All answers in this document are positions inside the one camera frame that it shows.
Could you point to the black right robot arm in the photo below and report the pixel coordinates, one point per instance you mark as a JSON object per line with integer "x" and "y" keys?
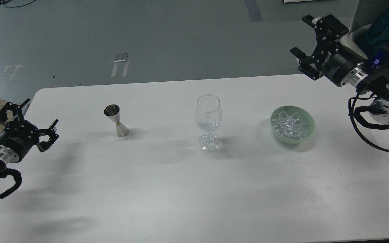
{"x": 370, "y": 106}

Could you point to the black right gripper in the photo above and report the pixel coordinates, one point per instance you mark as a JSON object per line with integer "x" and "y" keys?
{"x": 331, "y": 58}

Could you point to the clear wine glass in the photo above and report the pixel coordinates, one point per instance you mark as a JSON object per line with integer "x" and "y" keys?
{"x": 208, "y": 116}

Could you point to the white office chair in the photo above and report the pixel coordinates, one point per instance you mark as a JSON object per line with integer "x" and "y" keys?
{"x": 366, "y": 12}

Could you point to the green bowl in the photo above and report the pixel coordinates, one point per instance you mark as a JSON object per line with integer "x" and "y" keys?
{"x": 305, "y": 114}

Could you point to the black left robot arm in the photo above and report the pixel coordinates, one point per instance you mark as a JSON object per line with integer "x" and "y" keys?
{"x": 11, "y": 179}

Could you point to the person in teal sweater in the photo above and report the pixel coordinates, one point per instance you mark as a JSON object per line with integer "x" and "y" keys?
{"x": 388, "y": 30}

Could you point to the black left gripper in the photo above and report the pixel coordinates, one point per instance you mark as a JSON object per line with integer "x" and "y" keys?
{"x": 18, "y": 135}

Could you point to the steel double jigger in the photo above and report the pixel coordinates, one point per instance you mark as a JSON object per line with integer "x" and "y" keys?
{"x": 113, "y": 113}

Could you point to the pile of ice cubes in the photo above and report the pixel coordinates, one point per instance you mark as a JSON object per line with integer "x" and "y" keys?
{"x": 290, "y": 125}

